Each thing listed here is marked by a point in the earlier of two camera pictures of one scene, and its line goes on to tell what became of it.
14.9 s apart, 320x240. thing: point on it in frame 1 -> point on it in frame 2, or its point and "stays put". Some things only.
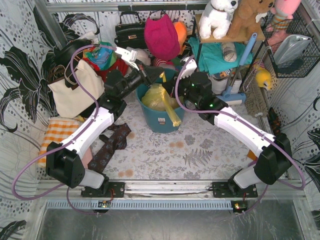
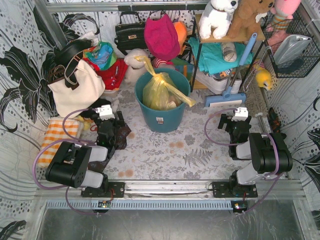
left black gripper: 145,74 -> 116,122
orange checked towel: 59,129 stays put
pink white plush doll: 164,64 stays put
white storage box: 219,85 stays put
